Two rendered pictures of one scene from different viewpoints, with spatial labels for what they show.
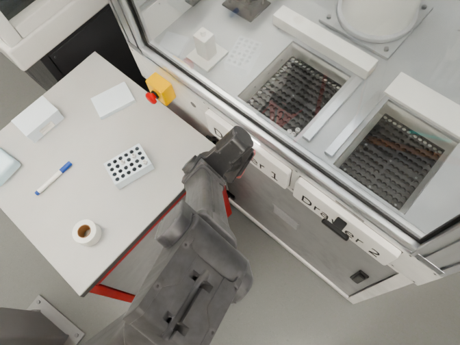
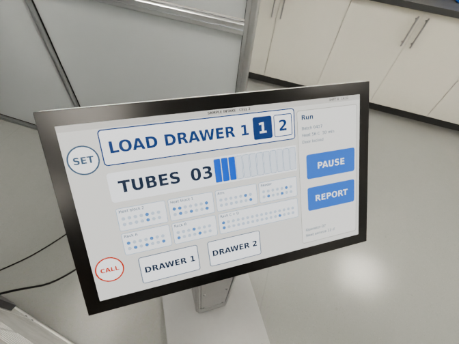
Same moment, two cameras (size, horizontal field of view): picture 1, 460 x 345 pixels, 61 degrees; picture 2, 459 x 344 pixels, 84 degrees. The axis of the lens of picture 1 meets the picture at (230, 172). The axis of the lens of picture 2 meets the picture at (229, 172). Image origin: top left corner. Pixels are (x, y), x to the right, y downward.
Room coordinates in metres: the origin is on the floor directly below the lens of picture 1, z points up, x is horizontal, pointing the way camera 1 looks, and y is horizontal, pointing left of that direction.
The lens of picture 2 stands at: (-0.22, -0.26, 1.43)
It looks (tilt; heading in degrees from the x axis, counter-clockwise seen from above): 51 degrees down; 236
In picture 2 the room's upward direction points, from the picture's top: 8 degrees clockwise
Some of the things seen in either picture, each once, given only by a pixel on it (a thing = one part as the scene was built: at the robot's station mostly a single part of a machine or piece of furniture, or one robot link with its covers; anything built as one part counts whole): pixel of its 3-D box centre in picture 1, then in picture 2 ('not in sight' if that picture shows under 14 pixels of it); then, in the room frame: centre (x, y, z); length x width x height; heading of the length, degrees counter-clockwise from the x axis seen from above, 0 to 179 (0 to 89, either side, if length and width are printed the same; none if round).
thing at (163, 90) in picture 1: (160, 90); not in sight; (0.72, 0.16, 0.88); 0.07 x 0.05 x 0.07; 38
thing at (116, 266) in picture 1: (126, 196); not in sight; (0.61, 0.43, 0.38); 0.62 x 0.58 x 0.76; 38
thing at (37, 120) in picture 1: (38, 119); not in sight; (0.77, 0.58, 0.79); 0.13 x 0.09 x 0.05; 127
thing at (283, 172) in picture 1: (246, 148); not in sight; (0.47, -0.06, 0.87); 0.29 x 0.02 x 0.11; 38
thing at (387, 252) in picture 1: (341, 221); not in sight; (0.22, -0.25, 0.87); 0.29 x 0.02 x 0.11; 38
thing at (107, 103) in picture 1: (113, 100); not in sight; (0.80, 0.33, 0.77); 0.13 x 0.09 x 0.02; 109
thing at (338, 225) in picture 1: (337, 225); not in sight; (0.21, -0.23, 0.91); 0.07 x 0.04 x 0.01; 38
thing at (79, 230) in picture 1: (87, 233); not in sight; (0.36, 0.43, 0.78); 0.07 x 0.07 x 0.04
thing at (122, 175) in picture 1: (129, 165); not in sight; (0.54, 0.30, 0.78); 0.12 x 0.08 x 0.04; 112
